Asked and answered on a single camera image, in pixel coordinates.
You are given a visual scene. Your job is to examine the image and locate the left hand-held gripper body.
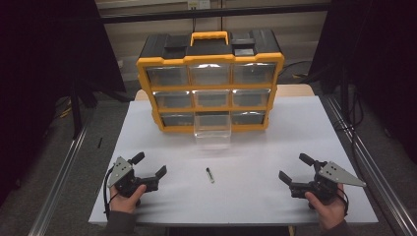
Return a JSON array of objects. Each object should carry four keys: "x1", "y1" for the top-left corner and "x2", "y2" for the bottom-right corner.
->
[{"x1": 107, "y1": 155, "x2": 160, "y2": 199}]

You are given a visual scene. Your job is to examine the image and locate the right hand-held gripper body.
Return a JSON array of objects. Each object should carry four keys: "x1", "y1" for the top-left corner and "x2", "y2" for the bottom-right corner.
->
[{"x1": 289, "y1": 159, "x2": 368, "y2": 207}]

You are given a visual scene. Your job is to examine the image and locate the clear plastic drawer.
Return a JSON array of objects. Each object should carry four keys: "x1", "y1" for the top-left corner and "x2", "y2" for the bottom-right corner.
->
[{"x1": 193, "y1": 112, "x2": 233, "y2": 148}]

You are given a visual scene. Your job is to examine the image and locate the person's left hand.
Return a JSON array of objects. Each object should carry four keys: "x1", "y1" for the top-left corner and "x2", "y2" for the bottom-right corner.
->
[{"x1": 109, "y1": 184, "x2": 148, "y2": 215}]

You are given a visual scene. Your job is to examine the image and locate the person's right hand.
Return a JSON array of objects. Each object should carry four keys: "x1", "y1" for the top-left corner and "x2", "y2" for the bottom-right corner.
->
[{"x1": 304, "y1": 183, "x2": 347, "y2": 231}]

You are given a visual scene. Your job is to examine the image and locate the black metal stand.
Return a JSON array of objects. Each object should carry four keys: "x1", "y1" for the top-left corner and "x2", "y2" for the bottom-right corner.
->
[{"x1": 69, "y1": 77, "x2": 99, "y2": 140}]

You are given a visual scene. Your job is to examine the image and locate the black curtain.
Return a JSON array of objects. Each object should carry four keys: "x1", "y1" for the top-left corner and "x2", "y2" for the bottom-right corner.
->
[
  {"x1": 0, "y1": 0, "x2": 128, "y2": 206},
  {"x1": 309, "y1": 0, "x2": 417, "y2": 165}
]

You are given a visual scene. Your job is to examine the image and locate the yellow and black drawer organizer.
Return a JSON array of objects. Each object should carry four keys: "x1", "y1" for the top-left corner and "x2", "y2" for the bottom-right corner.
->
[{"x1": 136, "y1": 29, "x2": 285, "y2": 134}]

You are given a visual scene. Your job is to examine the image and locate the black horizontal bar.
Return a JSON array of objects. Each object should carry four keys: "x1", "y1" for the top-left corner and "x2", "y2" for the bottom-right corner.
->
[{"x1": 98, "y1": 2, "x2": 331, "y2": 25}]

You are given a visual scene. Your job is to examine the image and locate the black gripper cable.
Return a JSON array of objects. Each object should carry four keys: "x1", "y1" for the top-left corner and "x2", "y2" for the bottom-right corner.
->
[
  {"x1": 102, "y1": 167, "x2": 116, "y2": 220},
  {"x1": 336, "y1": 187, "x2": 350, "y2": 218}
]

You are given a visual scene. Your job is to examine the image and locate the metal floor rail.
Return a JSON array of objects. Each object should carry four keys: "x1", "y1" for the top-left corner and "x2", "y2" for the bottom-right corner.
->
[
  {"x1": 28, "y1": 126, "x2": 90, "y2": 236},
  {"x1": 323, "y1": 94, "x2": 417, "y2": 236}
]

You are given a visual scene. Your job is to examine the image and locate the black floor cables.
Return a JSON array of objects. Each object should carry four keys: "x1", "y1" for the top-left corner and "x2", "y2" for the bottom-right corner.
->
[{"x1": 332, "y1": 91, "x2": 366, "y2": 133}]

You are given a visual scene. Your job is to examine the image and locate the black and yellow floor cable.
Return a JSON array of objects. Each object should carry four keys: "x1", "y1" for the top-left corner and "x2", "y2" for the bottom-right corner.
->
[{"x1": 280, "y1": 59, "x2": 313, "y2": 81}]

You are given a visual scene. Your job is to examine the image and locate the white wall outlet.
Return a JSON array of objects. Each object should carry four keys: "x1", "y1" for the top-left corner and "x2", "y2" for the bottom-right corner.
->
[{"x1": 187, "y1": 0, "x2": 211, "y2": 11}]

